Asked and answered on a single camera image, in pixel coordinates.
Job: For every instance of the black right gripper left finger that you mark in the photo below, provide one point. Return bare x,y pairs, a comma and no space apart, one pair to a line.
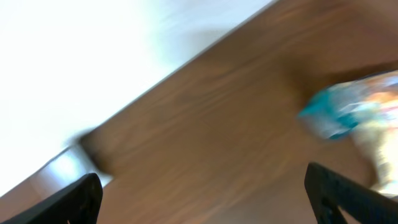
77,203

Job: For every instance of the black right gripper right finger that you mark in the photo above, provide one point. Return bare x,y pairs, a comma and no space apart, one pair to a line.
330,192

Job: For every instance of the yellow snack bag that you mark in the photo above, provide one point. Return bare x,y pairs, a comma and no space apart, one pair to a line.
376,133

